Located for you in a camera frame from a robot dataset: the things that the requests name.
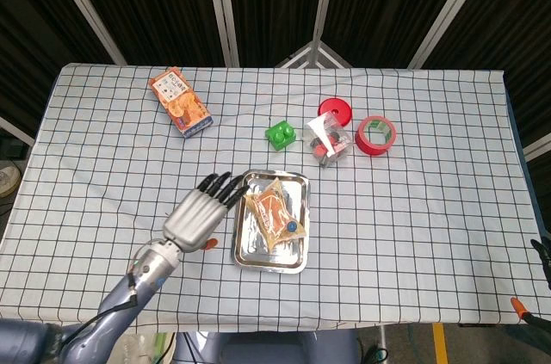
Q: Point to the stainless steel tray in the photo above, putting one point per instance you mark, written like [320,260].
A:
[297,192]

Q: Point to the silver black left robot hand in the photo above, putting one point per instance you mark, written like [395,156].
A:
[200,217]

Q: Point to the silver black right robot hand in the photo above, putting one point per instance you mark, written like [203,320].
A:
[541,260]

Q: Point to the white checked tablecloth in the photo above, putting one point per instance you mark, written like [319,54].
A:
[387,217]

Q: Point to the clear plastic box with items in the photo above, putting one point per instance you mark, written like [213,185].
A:
[328,139]

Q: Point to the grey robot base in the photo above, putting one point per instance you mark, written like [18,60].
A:
[275,347]

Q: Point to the red round disc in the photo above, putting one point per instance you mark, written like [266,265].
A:
[338,109]

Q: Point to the green toy building block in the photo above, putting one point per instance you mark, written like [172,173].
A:
[281,135]

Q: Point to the folding screen with metal frame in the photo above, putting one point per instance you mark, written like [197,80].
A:
[275,7]

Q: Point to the red tape roll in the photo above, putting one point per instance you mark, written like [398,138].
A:
[375,137]

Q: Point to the packaged bread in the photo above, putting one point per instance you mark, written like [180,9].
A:
[275,217]

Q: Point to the orange snack box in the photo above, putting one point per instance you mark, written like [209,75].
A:
[181,102]

